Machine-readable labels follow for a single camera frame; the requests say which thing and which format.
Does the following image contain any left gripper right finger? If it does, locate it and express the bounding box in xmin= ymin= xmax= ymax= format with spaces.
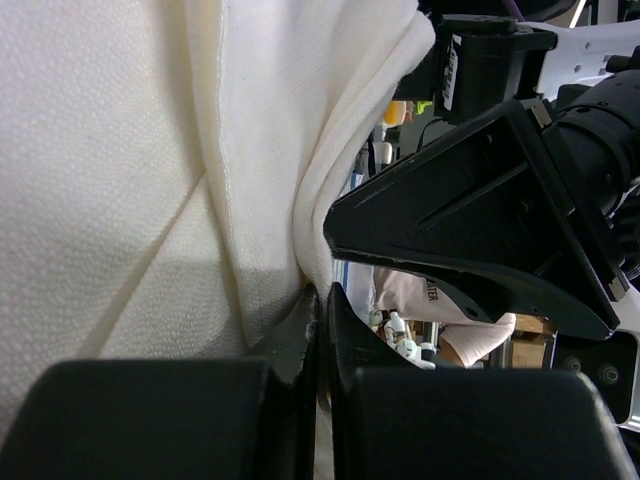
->
xmin=327 ymin=284 xmax=628 ymax=479

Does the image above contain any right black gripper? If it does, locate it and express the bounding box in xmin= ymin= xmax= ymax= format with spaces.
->
xmin=324 ymin=70 xmax=639 ymax=340

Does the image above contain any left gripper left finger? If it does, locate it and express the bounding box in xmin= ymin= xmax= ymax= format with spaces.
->
xmin=1 ymin=287 xmax=319 ymax=479

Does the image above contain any white cloth napkin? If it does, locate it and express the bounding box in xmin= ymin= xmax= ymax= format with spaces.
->
xmin=1 ymin=1 xmax=435 ymax=449

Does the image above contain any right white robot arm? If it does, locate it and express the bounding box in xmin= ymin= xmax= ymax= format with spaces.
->
xmin=324 ymin=15 xmax=639 ymax=340

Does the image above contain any person in white shirt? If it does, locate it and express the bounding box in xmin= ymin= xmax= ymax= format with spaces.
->
xmin=373 ymin=267 xmax=516 ymax=368

